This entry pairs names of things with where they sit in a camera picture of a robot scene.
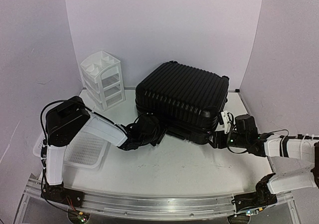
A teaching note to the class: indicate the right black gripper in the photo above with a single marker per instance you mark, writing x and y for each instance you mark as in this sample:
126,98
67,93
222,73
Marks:
218,139

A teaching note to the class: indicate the black ribbed hard-shell suitcase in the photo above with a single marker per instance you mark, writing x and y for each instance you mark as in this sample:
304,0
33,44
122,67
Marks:
187,99

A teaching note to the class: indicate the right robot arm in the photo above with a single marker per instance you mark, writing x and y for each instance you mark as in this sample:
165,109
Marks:
241,132

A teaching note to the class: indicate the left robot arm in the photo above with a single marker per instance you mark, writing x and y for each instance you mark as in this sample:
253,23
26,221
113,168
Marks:
67,121

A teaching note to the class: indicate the white perforated plastic basket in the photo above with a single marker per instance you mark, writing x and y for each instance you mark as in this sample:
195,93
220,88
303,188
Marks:
85,151

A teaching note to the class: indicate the white plastic drawer organizer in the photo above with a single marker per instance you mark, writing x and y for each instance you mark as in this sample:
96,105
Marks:
102,76

